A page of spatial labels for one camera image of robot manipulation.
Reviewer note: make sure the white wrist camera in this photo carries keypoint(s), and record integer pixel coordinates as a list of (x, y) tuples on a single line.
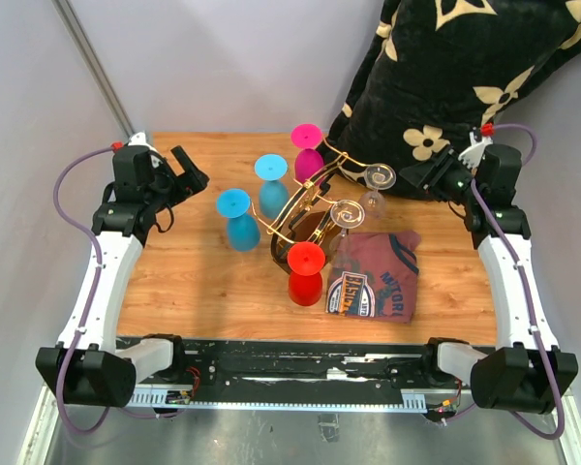
[(140, 139), (480, 138)]

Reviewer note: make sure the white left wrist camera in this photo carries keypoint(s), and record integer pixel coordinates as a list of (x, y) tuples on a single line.
[(140, 139)]

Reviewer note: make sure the red plastic wine glass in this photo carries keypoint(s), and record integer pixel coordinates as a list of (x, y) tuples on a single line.
[(306, 260)]

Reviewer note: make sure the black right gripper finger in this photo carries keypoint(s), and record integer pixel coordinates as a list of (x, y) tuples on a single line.
[(426, 177), (444, 158)]

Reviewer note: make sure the blue wine glass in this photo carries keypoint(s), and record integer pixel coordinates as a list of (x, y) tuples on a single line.
[(273, 195), (242, 229)]

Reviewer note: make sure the gold wire wine glass rack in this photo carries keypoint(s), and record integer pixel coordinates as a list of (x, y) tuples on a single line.
[(304, 216)]

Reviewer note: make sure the aluminium corner profile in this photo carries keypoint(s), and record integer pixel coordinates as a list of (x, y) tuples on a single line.
[(70, 19)]

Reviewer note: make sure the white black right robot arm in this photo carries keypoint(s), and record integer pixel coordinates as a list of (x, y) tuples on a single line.
[(527, 372)]

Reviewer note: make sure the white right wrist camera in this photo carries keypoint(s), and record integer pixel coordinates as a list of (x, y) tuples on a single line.
[(480, 138)]

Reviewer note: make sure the magenta plastic wine glass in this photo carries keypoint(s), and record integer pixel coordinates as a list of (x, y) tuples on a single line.
[(306, 137)]

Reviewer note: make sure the clear wine glass front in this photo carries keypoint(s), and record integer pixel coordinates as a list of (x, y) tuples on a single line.
[(342, 216)]

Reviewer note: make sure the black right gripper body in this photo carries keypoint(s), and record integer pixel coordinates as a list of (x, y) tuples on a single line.
[(455, 184)]

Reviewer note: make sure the clear wine glass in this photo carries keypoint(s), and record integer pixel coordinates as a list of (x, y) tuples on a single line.
[(342, 216), (378, 178)]

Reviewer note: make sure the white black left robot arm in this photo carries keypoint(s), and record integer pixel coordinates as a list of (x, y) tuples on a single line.
[(84, 367)]

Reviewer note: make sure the blue wine glass front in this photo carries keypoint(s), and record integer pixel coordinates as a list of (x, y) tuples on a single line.
[(242, 229)]

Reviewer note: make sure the maroon t-shirt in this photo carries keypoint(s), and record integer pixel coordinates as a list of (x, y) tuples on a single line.
[(375, 277)]

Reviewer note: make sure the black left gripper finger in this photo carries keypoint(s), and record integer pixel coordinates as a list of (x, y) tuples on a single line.
[(192, 182), (183, 159)]

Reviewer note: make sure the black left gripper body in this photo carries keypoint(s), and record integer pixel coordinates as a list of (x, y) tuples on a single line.
[(166, 191)]

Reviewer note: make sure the black floral blanket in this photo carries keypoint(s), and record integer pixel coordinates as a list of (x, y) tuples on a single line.
[(436, 70)]

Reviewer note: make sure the blue wine glass rear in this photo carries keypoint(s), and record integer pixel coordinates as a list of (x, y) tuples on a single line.
[(273, 195)]

